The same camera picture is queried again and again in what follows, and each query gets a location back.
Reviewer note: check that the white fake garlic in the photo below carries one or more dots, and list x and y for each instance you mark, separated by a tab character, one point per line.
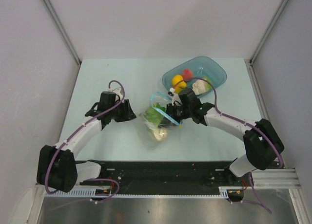
200	87

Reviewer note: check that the clear zip top bag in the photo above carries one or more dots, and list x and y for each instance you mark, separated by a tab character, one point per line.
148	142

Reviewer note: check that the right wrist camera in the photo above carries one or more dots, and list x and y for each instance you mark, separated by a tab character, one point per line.
173	95

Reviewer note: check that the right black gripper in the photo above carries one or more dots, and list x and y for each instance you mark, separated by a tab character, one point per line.
170	111

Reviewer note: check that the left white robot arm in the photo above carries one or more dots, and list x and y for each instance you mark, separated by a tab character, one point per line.
57	168

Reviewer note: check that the teal plastic bin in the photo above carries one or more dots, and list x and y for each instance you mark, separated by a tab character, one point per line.
203	68

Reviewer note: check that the green fake lettuce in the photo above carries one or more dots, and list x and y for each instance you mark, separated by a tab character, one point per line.
152	116

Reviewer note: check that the white cable duct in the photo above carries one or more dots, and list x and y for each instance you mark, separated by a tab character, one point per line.
164	191

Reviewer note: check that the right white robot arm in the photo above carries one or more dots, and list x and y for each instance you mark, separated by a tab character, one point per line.
261	141

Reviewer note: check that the yellow fake lemon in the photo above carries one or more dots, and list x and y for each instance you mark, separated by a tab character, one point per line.
178	83

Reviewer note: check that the red fake pepper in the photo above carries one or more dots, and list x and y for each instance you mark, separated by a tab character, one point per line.
187	74

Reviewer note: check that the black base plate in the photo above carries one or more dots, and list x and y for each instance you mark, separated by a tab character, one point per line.
173	174

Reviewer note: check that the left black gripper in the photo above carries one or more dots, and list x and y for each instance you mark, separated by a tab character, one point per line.
127	113

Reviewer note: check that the aluminium frame rail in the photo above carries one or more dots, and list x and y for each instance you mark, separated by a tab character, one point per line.
268	178

